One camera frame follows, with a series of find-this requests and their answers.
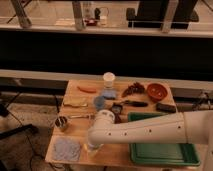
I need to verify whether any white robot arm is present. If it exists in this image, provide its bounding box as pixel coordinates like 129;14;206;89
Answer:
87;110;213;171

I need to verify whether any green plastic tray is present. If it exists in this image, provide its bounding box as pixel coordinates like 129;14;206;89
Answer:
127;111;201;167

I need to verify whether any blue cloth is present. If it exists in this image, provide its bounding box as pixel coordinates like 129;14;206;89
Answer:
52;138;81;161

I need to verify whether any metal fork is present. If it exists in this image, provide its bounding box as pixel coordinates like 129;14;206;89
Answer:
67;114;95;119

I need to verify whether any purple bowl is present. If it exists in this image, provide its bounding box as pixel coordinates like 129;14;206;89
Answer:
114;114;122;124

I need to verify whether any small metal cup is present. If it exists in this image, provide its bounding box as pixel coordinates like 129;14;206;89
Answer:
55;116;68;131

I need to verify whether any small black box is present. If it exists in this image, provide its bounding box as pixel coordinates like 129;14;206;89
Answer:
111;103;123;114

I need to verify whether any blue cup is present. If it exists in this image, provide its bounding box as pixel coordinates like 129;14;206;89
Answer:
93;96;105;111

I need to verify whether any yellow banana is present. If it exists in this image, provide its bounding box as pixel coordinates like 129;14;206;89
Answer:
63;99;87;108

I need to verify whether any blue sponge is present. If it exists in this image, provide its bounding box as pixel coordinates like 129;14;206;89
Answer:
101;90;116;100

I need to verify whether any orange carrot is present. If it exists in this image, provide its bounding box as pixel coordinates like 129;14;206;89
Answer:
77;86;97;93

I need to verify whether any white cup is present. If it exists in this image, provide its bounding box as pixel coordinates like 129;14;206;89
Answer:
103;72;115;88

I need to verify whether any black rectangular block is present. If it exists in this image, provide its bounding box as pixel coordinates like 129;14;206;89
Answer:
156;103;176;113

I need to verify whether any orange bowl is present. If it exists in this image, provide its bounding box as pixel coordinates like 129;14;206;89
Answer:
146;83;168;102

